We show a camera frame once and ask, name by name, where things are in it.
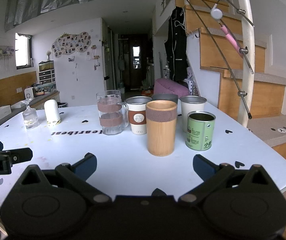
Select wall rack with hanging trinkets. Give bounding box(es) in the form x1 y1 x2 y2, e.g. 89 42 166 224
0 45 15 71

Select grey cup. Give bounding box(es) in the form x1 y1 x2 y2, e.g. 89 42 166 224
151 93 178 105

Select hanging tote bag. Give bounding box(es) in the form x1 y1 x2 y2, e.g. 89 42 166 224
118 54 126 73

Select fish tank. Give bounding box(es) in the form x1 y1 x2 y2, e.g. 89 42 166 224
38 61 55 72

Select window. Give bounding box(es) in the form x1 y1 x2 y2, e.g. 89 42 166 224
15 33 34 70

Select cloud-shaped photo board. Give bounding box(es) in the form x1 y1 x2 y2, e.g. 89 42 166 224
51 31 92 58

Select clear stemmed glass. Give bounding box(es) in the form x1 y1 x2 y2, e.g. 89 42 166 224
21 99 40 130

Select plain white steel cup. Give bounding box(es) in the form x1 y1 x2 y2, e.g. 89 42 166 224
179 95 207 133

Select wooden staircase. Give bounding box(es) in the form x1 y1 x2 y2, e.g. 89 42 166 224
174 0 286 166

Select glass mug with brown bands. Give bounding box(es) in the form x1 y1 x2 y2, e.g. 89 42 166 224
96 90 129 136

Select small drawer unit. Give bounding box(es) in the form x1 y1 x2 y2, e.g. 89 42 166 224
38 69 57 85

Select white cup brown sleeve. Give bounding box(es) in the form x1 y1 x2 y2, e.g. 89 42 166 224
125 96 153 136

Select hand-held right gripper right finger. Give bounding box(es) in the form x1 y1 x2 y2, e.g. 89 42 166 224
178 154 276 202

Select round white cable disc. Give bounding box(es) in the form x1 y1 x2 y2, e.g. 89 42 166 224
210 8 223 20

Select white railing post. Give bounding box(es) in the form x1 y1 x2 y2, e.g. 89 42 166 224
236 0 255 128

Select dark door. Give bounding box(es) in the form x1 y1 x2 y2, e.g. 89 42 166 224
129 33 149 91

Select bamboo cup with brown band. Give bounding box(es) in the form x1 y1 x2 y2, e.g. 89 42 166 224
145 100 178 157

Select green tin can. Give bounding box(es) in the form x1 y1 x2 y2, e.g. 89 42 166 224
185 111 216 151

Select purple beanbag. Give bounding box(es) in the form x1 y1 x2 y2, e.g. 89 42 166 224
153 78 190 98

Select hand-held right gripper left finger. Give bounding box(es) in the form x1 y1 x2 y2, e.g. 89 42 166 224
20 152 113 204

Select white cardboard box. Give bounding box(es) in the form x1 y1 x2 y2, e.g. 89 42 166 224
0 105 12 121

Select black hanging coat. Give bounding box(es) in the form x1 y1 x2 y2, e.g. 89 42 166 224
164 6 188 82

